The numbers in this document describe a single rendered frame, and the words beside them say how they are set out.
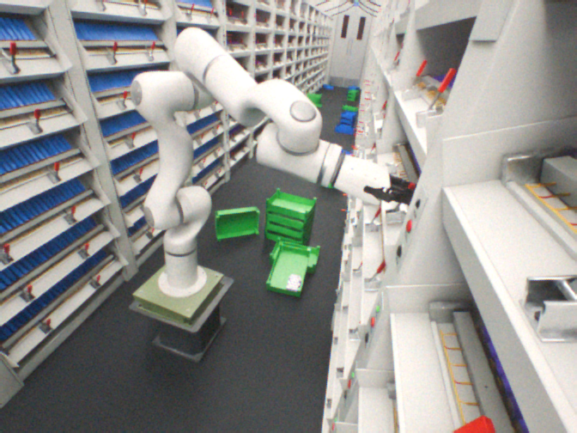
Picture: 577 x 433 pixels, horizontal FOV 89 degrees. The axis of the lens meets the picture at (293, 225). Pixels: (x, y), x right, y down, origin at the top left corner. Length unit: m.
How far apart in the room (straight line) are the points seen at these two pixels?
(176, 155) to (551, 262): 0.88
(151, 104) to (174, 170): 0.21
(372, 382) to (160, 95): 0.80
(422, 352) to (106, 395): 1.32
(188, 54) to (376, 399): 0.78
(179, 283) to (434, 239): 1.05
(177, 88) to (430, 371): 0.81
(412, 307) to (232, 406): 1.07
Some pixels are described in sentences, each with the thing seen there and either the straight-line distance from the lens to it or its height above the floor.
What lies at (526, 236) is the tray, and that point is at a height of 1.16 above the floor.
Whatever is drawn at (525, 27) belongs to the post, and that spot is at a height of 1.29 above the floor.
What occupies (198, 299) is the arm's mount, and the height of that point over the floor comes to 0.35.
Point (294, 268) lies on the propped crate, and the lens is 1.83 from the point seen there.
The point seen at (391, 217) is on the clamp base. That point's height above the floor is 0.97.
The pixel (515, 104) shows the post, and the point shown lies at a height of 1.24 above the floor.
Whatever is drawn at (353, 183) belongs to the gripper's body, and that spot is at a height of 1.05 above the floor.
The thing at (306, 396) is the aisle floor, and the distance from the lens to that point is 1.43.
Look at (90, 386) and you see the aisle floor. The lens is 1.58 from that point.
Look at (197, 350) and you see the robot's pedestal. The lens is 1.49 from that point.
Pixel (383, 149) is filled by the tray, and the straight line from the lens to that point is 1.06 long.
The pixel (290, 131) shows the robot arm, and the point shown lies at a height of 1.13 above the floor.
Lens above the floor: 1.27
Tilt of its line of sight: 33 degrees down
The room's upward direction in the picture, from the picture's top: 7 degrees clockwise
